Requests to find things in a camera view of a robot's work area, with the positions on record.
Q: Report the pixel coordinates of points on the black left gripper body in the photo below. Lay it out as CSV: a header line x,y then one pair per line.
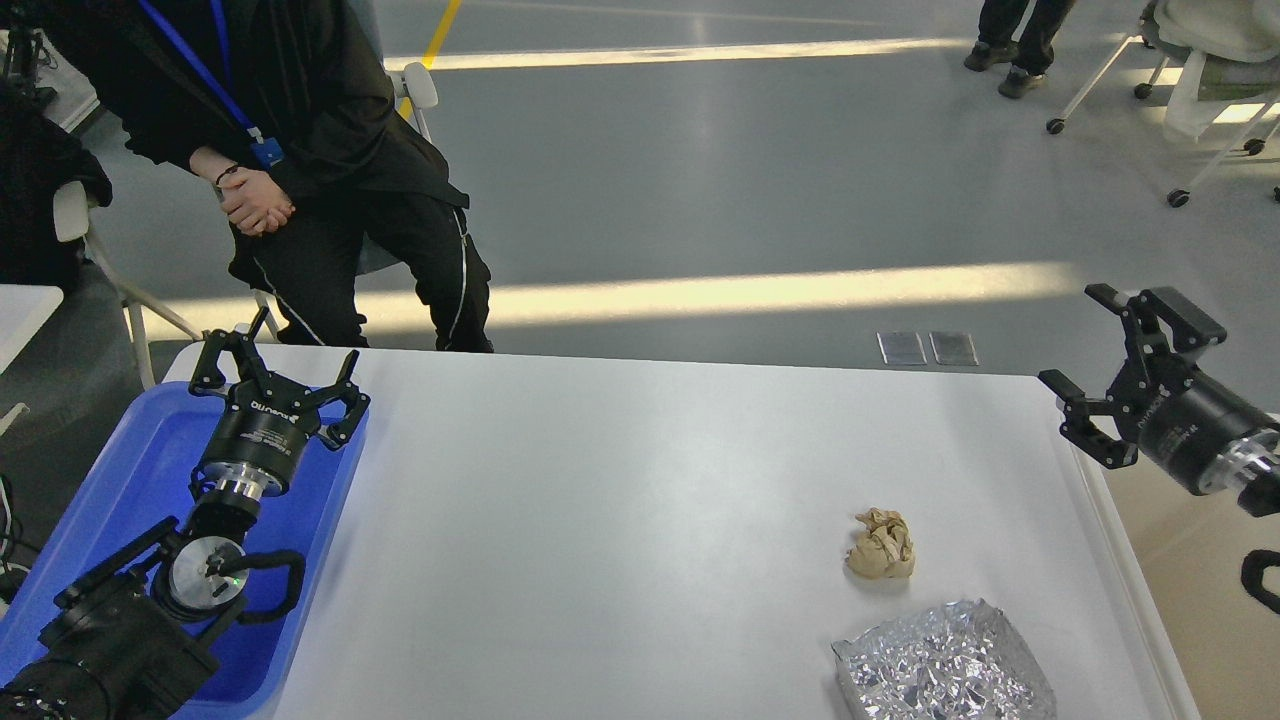
x,y
261,436

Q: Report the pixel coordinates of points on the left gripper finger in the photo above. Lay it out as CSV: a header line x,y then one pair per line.
x,y
207,378
345,391

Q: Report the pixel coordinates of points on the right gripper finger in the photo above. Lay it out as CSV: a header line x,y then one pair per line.
x,y
1078,427
1165,336

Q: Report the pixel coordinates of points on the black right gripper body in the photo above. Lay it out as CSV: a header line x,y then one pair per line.
x,y
1203,435

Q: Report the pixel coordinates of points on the aluminium foil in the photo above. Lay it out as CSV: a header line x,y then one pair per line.
x,y
959,660

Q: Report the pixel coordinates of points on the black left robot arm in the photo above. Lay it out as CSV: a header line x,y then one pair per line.
x,y
179,582

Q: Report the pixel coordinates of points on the blue plastic tray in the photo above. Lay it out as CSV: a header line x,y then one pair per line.
x,y
141,477

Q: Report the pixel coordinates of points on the right metal floor plate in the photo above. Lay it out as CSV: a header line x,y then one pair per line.
x,y
953,348

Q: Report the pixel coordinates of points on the metal floor plate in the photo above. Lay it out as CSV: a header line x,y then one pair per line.
x,y
953,348
901,348

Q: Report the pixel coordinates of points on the left metal floor plate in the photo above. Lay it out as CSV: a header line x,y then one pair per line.
x,y
901,348

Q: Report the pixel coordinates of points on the white side table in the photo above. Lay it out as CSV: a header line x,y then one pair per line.
x,y
24,309

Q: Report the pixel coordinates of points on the white plastic bin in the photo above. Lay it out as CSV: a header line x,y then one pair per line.
x,y
1190,550

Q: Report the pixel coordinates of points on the crumpled brown paper ball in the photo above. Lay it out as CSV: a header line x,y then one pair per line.
x,y
883,547

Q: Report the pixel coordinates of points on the white chair with black coat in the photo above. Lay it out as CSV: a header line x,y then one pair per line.
x,y
49,184

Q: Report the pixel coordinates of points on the white rolling chair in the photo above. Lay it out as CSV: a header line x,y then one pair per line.
x,y
1227,52

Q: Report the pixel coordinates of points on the person in black clothes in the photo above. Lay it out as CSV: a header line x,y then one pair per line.
x,y
306,74

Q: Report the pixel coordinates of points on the grey seat chair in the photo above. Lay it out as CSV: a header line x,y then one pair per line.
x,y
415,91

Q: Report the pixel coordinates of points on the walking person legs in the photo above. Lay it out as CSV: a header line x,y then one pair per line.
x,y
1021,34

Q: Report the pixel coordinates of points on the blue lanyard badge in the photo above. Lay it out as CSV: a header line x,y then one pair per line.
x,y
267,150

